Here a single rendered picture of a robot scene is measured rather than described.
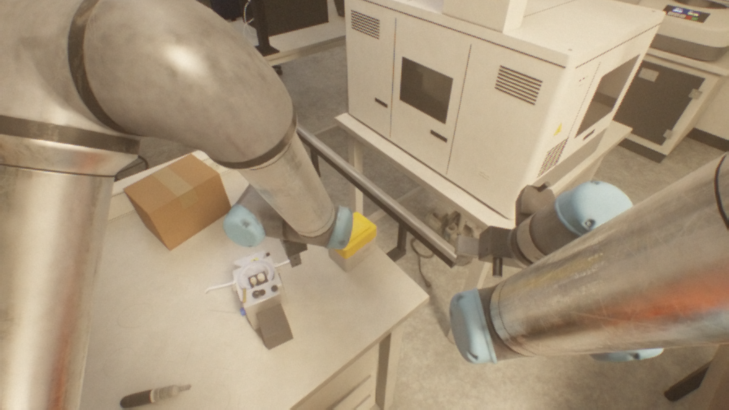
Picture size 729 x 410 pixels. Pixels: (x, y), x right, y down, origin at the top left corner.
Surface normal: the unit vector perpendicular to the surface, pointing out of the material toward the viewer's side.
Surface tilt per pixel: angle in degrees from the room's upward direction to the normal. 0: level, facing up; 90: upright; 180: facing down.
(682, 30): 90
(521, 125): 90
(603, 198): 25
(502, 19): 90
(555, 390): 0
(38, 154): 98
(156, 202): 0
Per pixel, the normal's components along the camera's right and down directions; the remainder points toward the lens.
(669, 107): -0.78, 0.41
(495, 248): 0.06, -0.41
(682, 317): -0.70, 0.61
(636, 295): -0.90, 0.37
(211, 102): 0.52, 0.45
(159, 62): 0.35, 0.15
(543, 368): 0.00, -0.75
